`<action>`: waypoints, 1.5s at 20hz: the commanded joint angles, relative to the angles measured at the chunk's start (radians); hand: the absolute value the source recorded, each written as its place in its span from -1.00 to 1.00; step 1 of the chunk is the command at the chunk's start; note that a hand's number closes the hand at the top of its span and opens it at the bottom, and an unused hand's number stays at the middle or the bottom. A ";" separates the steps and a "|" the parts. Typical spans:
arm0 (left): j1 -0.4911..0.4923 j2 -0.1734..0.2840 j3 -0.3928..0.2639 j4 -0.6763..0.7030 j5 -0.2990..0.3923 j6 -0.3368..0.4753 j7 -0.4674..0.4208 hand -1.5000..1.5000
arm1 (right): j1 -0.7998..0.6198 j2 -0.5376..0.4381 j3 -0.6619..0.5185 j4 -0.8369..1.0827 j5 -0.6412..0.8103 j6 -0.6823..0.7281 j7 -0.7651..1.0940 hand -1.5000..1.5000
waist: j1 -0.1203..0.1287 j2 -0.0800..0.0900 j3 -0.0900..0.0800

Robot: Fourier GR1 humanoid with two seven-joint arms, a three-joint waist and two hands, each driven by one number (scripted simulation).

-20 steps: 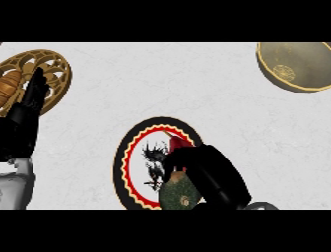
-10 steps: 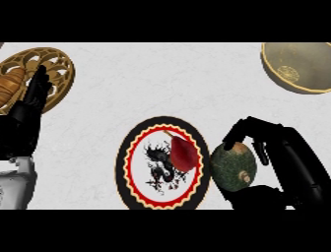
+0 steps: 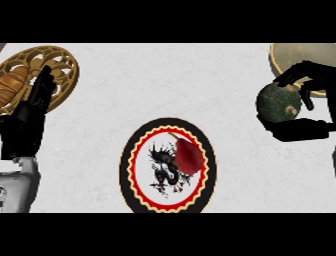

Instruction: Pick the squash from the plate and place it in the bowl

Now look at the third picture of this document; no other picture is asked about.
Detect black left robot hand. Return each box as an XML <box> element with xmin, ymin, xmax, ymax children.
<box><xmin>0</xmin><ymin>64</ymin><xmax>59</xmax><ymax>161</ymax></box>

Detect green round squash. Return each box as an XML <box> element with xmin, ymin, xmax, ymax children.
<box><xmin>256</xmin><ymin>82</ymin><xmax>304</xmax><ymax>125</ymax></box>

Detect gold openwork plate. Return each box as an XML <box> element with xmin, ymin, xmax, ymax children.
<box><xmin>0</xmin><ymin>45</ymin><xmax>81</xmax><ymax>118</ymax></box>

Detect pale gold-rimmed bowl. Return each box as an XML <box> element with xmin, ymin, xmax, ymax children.
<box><xmin>267</xmin><ymin>43</ymin><xmax>336</xmax><ymax>99</ymax></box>

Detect black red dragon plate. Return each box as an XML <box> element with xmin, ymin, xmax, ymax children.
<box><xmin>118</xmin><ymin>117</ymin><xmax>219</xmax><ymax>214</ymax></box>

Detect golden croissant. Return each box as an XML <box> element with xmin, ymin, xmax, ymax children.
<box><xmin>0</xmin><ymin>65</ymin><xmax>33</xmax><ymax>106</ymax></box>

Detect red pear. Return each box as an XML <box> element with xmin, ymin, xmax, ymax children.
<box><xmin>168</xmin><ymin>131</ymin><xmax>207</xmax><ymax>177</ymax></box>

